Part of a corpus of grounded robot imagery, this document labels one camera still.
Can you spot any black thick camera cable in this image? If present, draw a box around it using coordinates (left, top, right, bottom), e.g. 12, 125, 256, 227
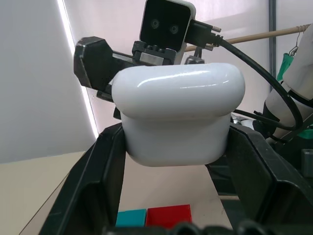
183, 19, 304, 131

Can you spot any metal wire hanger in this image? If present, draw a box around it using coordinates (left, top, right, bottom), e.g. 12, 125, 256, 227
288, 29, 303, 57

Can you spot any white earbud charging case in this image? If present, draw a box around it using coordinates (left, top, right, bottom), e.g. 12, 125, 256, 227
111, 62, 246, 167

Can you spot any teal block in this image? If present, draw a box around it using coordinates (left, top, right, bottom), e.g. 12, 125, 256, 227
115, 208, 147, 227

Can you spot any grey metal upright post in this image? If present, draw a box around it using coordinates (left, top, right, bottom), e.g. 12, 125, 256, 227
268, 0, 279, 76

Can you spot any red block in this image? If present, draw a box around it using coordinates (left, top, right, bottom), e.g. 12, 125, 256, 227
145, 204, 192, 227

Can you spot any wooden rod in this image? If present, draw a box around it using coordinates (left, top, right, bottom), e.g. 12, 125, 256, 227
184, 23, 312, 52

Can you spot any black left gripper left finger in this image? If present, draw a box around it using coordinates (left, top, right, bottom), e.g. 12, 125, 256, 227
40, 123, 127, 235

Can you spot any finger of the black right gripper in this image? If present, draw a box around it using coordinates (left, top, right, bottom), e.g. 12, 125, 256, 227
185, 47, 204, 65
74, 36, 115, 103

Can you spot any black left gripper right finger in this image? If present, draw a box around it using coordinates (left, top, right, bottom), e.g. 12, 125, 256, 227
224, 124, 313, 235

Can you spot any green cloth on hanger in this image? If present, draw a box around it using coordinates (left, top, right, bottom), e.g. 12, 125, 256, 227
277, 52, 313, 141

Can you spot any thin black cable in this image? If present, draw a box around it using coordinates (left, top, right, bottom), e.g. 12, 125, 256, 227
234, 109, 295, 131

